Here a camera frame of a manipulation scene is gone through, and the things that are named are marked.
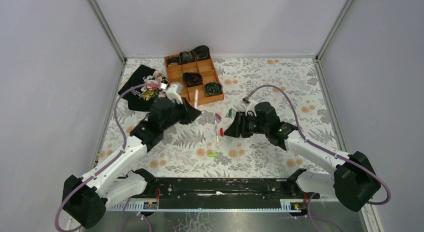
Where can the white marker pen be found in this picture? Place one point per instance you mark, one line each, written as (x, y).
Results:
(216, 131)
(196, 97)

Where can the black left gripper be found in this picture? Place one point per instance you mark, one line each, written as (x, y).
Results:
(180, 112)

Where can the black floral cloth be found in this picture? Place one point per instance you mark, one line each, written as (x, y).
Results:
(142, 98)

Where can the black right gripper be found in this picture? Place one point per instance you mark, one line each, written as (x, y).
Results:
(244, 125)

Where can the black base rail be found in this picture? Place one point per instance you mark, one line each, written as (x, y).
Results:
(172, 194)

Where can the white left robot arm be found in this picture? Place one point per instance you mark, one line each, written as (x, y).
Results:
(86, 198)

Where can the wooden compartment tray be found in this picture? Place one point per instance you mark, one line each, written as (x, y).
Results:
(209, 73)

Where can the rolled dark tie back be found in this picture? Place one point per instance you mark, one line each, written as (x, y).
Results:
(202, 53)

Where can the rolled dark tie centre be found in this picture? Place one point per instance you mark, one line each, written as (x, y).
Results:
(192, 79)

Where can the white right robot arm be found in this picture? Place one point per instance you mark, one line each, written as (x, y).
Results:
(349, 178)

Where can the aluminium frame rail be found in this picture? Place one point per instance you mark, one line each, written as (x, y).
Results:
(97, 11)

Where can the rolled dark tie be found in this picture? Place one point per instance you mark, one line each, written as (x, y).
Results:
(202, 53)
(213, 89)
(192, 79)

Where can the dark tie back left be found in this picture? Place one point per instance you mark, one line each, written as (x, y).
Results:
(184, 57)

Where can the rolled dark tie right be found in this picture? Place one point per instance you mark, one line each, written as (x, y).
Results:
(213, 89)

